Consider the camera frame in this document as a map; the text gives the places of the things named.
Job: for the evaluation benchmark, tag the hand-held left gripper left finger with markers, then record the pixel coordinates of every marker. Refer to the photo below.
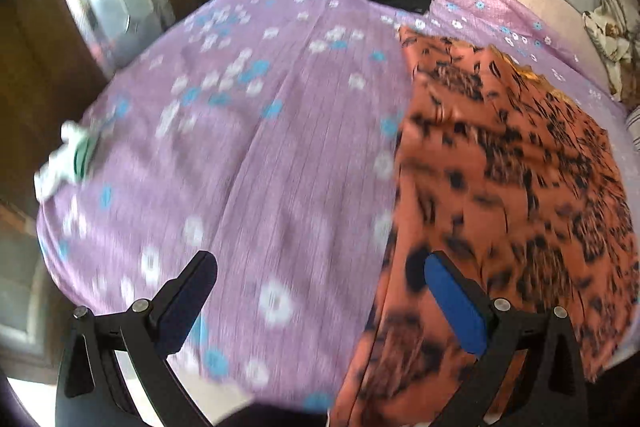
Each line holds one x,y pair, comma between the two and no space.
186,302

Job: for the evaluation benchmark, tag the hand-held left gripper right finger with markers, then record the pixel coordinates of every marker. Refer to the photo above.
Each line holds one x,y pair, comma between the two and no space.
457,307

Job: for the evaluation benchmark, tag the orange black floral garment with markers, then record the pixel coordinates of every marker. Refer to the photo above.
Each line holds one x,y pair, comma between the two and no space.
500,207

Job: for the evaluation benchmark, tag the purple floral bed sheet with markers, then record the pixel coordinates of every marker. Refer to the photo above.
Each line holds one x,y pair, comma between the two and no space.
250,157

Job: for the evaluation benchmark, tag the small white green item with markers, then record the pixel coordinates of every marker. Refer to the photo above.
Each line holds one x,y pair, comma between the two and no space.
70,157

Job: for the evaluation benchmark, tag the striped pillow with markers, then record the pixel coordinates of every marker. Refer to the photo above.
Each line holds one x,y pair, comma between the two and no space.
634,124

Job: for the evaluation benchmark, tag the wooden door with glass pane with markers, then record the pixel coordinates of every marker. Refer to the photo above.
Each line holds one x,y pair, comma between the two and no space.
30,57

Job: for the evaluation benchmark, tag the brown white patterned blanket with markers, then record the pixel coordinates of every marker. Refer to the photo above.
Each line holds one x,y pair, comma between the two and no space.
612,42

